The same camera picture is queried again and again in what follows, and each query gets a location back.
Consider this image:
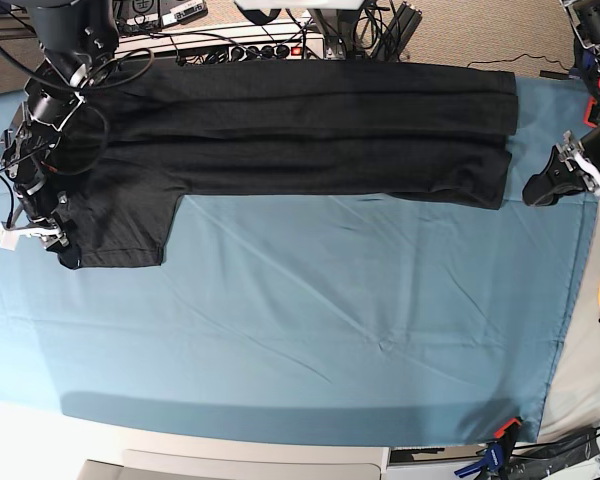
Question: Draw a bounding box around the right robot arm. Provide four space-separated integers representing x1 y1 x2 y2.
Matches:
0 1 119 269

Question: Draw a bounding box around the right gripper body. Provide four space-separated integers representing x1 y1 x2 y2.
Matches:
12 219 71 250

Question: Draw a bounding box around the orange black clamp top right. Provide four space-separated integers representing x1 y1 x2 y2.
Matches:
583 97 600 128

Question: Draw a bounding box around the white power strip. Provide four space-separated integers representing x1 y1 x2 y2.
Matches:
202 43 317 64

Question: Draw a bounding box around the blue orange clamp bottom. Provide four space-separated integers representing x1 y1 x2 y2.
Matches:
454 417 522 479

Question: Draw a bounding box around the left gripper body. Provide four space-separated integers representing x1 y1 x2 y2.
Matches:
552 129 600 197

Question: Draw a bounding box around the black T-shirt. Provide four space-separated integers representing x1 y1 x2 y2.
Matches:
51 60 518 268

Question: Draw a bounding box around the black cable on carpet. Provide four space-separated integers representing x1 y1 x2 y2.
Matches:
465 52 574 72

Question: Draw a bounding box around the blue table cloth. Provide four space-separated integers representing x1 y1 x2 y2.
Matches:
0 78 597 446

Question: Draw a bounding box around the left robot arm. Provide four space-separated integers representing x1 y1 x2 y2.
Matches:
522 1 600 207

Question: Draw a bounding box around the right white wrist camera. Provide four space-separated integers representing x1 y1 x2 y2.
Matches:
0 222 19 251

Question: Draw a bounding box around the black plastic bag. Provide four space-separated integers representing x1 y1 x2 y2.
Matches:
505 427 600 480

